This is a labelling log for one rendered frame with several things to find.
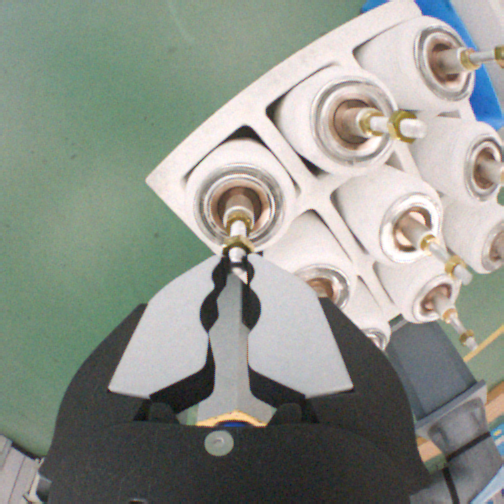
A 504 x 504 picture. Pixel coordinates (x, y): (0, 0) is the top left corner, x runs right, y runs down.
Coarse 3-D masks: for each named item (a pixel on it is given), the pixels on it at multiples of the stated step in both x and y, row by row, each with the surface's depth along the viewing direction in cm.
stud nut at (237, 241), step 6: (240, 234) 15; (228, 240) 14; (234, 240) 14; (240, 240) 14; (246, 240) 14; (228, 246) 14; (234, 246) 14; (240, 246) 14; (246, 246) 14; (252, 246) 14; (222, 252) 14; (228, 252) 14; (246, 252) 14; (252, 252) 14
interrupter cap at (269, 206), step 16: (208, 176) 20; (224, 176) 20; (240, 176) 20; (256, 176) 20; (272, 176) 20; (208, 192) 20; (224, 192) 21; (240, 192) 21; (256, 192) 20; (272, 192) 20; (208, 208) 21; (224, 208) 21; (256, 208) 21; (272, 208) 21; (208, 224) 22; (256, 224) 22; (272, 224) 22; (256, 240) 22
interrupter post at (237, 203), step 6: (234, 198) 20; (240, 198) 20; (246, 198) 20; (228, 204) 20; (234, 204) 19; (240, 204) 19; (246, 204) 19; (228, 210) 18; (234, 210) 18; (240, 210) 18; (246, 210) 18; (252, 210) 19; (252, 216) 18; (252, 222) 19
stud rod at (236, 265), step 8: (232, 224) 17; (240, 224) 17; (232, 232) 16; (240, 232) 16; (240, 248) 14; (232, 256) 13; (240, 256) 13; (232, 264) 13; (240, 264) 13; (232, 272) 13; (240, 272) 13
